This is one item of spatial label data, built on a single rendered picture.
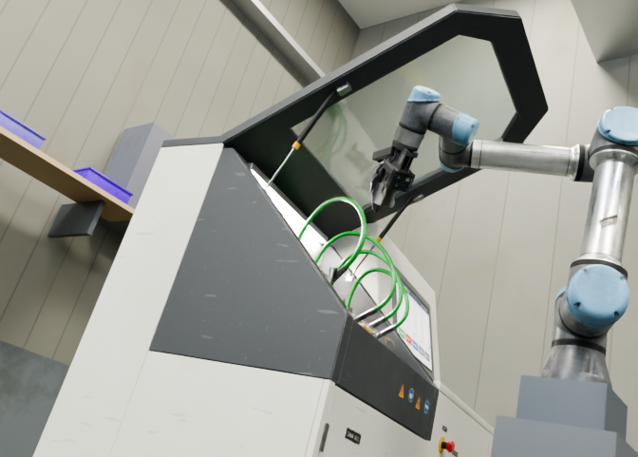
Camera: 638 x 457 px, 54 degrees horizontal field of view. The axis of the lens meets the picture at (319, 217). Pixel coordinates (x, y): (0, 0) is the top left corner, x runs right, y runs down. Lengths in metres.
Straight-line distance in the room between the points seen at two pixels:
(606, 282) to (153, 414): 1.12
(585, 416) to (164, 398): 1.00
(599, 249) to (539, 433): 0.41
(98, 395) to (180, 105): 3.35
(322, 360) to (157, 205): 0.84
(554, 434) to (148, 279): 1.17
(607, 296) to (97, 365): 1.34
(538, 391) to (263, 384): 0.62
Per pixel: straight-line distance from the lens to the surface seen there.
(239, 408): 1.57
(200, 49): 5.22
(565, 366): 1.50
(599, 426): 1.43
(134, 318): 1.90
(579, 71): 5.40
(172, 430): 1.68
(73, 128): 4.39
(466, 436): 2.44
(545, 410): 1.46
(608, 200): 1.53
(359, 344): 1.57
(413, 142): 1.66
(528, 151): 1.73
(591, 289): 1.41
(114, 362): 1.89
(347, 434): 1.57
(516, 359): 4.38
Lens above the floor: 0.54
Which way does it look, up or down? 23 degrees up
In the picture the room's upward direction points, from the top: 16 degrees clockwise
